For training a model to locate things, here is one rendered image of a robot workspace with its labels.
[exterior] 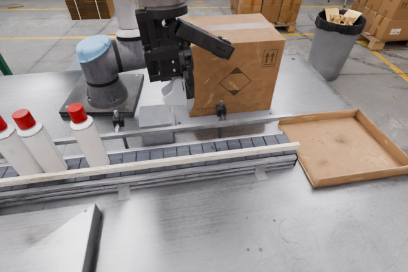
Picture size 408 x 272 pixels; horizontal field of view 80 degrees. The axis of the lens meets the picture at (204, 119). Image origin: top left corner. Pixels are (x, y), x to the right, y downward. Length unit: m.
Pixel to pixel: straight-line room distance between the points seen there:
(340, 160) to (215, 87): 0.45
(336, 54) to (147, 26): 2.47
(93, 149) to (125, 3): 0.47
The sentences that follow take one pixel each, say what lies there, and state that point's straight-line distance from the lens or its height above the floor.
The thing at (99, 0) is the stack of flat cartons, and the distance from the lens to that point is 4.61.
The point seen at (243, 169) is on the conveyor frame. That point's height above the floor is 0.85.
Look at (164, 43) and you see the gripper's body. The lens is 0.44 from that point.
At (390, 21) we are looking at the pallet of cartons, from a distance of 3.83.
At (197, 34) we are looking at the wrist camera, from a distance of 0.43.
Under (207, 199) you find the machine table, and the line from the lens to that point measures 0.68.
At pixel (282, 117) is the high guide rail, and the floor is 0.96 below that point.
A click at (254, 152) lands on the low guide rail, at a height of 0.91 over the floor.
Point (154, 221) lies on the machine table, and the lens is 0.66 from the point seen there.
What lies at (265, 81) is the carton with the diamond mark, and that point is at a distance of 0.84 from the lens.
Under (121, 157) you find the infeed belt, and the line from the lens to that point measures 0.74.
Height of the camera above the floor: 1.42
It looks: 41 degrees down
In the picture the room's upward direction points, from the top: straight up
